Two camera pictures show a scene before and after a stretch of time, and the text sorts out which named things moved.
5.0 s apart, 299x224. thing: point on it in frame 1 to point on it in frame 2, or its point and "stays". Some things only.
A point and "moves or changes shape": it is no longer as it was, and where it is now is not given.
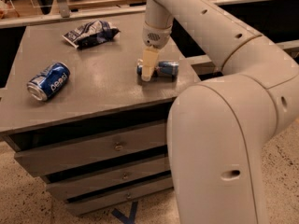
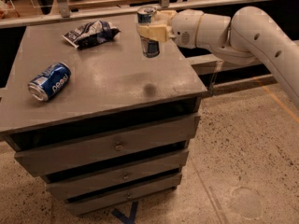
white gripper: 154,36 to 184,28
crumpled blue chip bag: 92,35 stays
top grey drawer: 64,155 stays
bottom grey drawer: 98,202 stays
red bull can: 163,68 moves or changes shape
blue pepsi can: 49,80 stays
